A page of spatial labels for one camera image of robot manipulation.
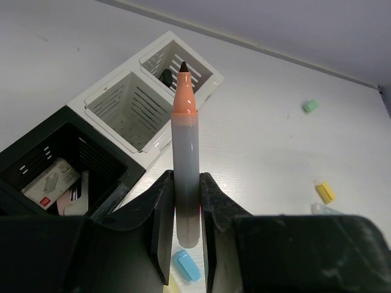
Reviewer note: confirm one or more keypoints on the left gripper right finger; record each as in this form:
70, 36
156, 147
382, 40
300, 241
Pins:
288, 253

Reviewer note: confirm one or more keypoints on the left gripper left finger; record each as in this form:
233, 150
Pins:
128, 250

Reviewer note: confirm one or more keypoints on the pink mini stapler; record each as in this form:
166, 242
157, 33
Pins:
75, 201

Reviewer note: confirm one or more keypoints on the yellow highlighter cap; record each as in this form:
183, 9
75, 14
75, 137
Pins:
325, 192

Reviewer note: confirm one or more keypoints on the grey orange-tipped highlighter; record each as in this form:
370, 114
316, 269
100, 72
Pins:
185, 150

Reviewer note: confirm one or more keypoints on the blue highlighter cap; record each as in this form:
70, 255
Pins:
186, 266

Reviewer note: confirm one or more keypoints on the yellow highlighter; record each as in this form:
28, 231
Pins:
173, 286

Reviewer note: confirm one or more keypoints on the green highlighter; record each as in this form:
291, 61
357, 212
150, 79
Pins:
320, 209

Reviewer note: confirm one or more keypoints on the black slotted organizer box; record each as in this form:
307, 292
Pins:
65, 153

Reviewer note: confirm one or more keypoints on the white slotted organizer box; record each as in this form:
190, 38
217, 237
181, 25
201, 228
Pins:
132, 107

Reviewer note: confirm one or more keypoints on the green highlighter cap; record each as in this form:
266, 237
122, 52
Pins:
309, 106

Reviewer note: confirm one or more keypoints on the black marker in organizer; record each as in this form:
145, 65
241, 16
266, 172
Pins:
166, 77

